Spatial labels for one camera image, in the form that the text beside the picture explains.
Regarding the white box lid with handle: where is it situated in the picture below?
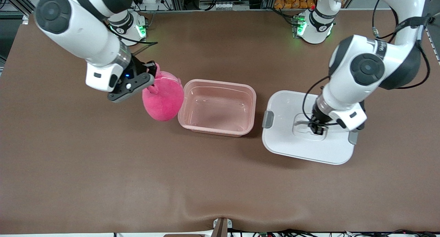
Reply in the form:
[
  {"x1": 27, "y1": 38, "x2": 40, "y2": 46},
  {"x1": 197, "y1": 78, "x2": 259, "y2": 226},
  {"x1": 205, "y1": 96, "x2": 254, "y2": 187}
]
[{"x1": 262, "y1": 90, "x2": 359, "y2": 165}]

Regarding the pink plush toy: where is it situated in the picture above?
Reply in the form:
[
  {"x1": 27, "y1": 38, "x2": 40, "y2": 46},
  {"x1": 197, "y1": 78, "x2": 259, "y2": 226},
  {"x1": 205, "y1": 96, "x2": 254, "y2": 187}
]
[{"x1": 142, "y1": 63, "x2": 185, "y2": 122}]

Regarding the pink translucent plastic box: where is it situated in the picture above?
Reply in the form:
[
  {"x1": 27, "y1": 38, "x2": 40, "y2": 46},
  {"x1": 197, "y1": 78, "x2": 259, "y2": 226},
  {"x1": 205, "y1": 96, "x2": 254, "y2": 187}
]
[{"x1": 178, "y1": 79, "x2": 257, "y2": 137}]

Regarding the white power strip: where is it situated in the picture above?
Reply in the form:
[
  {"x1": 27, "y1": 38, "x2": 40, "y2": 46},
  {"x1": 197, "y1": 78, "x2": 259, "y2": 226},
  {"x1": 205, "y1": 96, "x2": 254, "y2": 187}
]
[{"x1": 134, "y1": 0, "x2": 172, "y2": 11}]

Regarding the brown table mat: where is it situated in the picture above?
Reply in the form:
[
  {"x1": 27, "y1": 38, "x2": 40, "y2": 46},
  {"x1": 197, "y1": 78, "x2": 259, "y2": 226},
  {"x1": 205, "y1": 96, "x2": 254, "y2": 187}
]
[{"x1": 0, "y1": 9, "x2": 440, "y2": 235}]

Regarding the metal table clamp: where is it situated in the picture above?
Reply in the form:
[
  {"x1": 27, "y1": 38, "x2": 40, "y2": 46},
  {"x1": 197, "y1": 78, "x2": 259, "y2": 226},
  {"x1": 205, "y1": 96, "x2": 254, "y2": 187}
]
[{"x1": 212, "y1": 217, "x2": 233, "y2": 237}]

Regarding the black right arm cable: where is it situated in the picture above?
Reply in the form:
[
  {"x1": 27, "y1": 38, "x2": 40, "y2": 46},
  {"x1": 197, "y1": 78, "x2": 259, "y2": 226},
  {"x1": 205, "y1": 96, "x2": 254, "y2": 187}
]
[{"x1": 105, "y1": 22, "x2": 158, "y2": 56}]

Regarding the silver aluminium table rail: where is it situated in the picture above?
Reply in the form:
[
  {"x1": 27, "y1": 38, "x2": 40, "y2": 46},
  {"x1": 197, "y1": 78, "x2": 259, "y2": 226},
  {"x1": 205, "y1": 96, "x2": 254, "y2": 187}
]
[{"x1": 131, "y1": 9, "x2": 396, "y2": 16}]

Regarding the perforated silver side rail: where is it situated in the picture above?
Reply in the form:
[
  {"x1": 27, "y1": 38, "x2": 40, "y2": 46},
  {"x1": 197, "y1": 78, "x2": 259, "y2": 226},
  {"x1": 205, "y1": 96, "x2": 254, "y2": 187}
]
[{"x1": 426, "y1": 26, "x2": 440, "y2": 64}]

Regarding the aluminium frame strut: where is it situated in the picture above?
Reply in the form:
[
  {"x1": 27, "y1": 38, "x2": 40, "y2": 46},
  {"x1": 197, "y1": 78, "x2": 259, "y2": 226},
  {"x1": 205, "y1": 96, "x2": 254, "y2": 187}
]
[
  {"x1": 7, "y1": 0, "x2": 43, "y2": 13},
  {"x1": 425, "y1": 0, "x2": 440, "y2": 17}
]

